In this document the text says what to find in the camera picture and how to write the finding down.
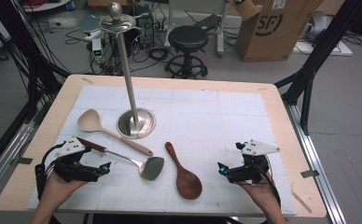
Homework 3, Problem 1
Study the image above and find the white grid mat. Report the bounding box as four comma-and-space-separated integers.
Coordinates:
26, 84, 299, 217

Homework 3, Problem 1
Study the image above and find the black metal frame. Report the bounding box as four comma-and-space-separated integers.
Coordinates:
273, 0, 362, 136
0, 0, 72, 179

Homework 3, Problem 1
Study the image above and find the black round stool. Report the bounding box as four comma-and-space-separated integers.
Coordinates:
164, 25, 209, 79

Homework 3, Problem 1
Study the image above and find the metal spatula with brown handle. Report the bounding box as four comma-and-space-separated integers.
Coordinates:
76, 136, 165, 182

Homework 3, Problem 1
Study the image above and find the thin wooden stick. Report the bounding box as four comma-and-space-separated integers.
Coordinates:
290, 189, 313, 215

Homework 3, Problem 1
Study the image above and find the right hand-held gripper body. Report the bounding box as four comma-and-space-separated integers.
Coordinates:
228, 139, 281, 185

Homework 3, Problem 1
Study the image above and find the white flat board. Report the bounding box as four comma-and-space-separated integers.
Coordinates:
292, 39, 354, 57

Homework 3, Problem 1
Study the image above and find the person's right hand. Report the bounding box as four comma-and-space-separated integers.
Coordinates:
238, 173, 280, 214

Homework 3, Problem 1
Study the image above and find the person's left hand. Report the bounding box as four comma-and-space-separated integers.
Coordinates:
39, 171, 89, 211

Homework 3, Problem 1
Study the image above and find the white stand leg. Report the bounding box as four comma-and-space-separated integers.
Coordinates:
163, 0, 175, 49
216, 0, 231, 59

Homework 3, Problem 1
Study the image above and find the brown cardboard box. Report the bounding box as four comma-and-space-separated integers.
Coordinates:
234, 0, 325, 63

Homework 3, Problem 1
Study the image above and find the right hand-held gripper cable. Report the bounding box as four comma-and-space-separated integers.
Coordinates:
249, 161, 282, 209

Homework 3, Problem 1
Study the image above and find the black tape strip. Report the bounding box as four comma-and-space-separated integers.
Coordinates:
9, 157, 34, 166
299, 169, 321, 179

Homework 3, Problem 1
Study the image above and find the grey kettle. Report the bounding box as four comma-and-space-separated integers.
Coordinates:
302, 11, 334, 43

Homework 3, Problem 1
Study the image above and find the metal utensil stand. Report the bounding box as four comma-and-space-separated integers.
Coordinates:
98, 1, 157, 140

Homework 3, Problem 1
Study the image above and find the left hand-held gripper cable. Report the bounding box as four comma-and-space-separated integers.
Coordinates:
35, 143, 65, 201

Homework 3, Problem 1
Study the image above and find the white power strip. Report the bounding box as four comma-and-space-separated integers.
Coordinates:
84, 29, 104, 41

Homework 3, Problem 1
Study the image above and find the aluminium rail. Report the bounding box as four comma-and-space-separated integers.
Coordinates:
0, 122, 35, 203
283, 101, 348, 224

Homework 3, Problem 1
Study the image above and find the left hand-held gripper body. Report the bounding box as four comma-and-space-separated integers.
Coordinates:
52, 136, 93, 183

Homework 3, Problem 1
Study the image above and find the white device with green display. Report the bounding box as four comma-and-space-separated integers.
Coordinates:
91, 37, 104, 59

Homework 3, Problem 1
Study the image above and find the black computer tower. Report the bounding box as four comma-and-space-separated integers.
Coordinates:
134, 12, 155, 49

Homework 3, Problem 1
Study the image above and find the dark brown wooden spoon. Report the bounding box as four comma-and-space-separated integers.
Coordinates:
164, 141, 203, 201

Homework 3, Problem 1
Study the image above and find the hand-held gripper cable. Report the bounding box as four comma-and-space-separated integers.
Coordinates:
35, 143, 65, 201
249, 161, 282, 209

